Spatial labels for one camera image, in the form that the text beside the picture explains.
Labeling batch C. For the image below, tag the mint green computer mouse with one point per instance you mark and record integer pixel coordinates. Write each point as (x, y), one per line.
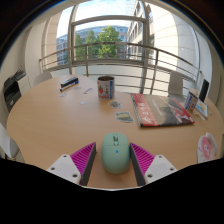
(115, 155)

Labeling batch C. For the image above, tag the metal balcony railing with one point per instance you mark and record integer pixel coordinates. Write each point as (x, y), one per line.
(87, 63)

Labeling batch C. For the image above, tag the red and dark magazine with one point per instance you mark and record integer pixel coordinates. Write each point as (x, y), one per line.
(160, 110)

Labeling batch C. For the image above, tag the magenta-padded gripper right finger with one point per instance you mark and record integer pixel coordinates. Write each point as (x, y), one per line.
(144, 159)

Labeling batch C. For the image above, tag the grey green sticker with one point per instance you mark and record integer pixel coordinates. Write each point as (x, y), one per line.
(115, 104)

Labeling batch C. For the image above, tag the strawberry print mug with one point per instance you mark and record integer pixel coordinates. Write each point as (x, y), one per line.
(106, 88)

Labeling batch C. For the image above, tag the black printer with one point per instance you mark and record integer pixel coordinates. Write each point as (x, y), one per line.
(12, 91)

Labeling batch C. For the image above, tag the yellow blue sticker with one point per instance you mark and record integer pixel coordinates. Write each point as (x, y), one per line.
(124, 117)

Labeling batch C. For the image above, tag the white illustrated book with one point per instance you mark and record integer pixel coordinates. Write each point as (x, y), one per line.
(202, 109)

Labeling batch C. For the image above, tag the black cylinder speaker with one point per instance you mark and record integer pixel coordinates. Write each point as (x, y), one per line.
(204, 90)

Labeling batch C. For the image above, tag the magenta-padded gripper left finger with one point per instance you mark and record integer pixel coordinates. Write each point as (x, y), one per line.
(81, 158)

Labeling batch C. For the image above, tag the white chair with wooden legs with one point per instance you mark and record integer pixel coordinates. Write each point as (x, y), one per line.
(7, 145)

